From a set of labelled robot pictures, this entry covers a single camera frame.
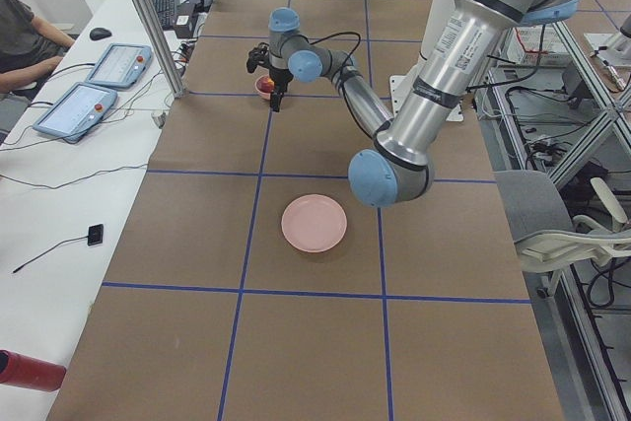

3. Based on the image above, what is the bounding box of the black keyboard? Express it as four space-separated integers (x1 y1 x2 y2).
151 0 178 30

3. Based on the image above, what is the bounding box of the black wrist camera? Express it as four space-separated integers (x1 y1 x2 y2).
246 42 270 74

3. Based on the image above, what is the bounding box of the seated person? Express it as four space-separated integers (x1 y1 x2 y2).
1 0 75 100

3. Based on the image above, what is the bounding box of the red apple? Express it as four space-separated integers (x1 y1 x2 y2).
258 76 275 93

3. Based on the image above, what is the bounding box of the upper blue teach pendant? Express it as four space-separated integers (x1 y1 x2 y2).
86 43 153 90

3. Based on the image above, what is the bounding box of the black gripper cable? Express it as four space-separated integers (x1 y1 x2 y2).
300 32 364 85

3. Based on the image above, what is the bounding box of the pink plate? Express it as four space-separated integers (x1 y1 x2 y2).
281 194 347 253

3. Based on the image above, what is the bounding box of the pink bowl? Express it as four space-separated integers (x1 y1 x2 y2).
254 75 275 101

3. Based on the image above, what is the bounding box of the aluminium frame post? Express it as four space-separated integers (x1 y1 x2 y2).
131 0 185 99

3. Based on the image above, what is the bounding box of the blue teach pendant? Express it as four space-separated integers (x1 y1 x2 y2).
34 82 118 143
86 43 153 90

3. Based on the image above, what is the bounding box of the small black puck device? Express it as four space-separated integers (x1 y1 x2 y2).
87 224 105 246

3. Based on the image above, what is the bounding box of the grey office chair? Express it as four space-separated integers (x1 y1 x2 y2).
495 170 630 298

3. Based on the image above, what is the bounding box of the red water bottle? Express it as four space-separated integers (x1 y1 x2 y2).
1 350 66 392

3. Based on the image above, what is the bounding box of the black computer mouse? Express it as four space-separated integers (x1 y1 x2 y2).
89 28 112 41

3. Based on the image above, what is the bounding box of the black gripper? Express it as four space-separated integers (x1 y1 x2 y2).
270 67 293 112

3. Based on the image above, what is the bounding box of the lower blue teach pendant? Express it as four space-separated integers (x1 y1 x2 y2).
34 82 118 143

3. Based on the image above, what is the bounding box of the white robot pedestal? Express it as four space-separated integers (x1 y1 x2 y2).
387 0 464 122

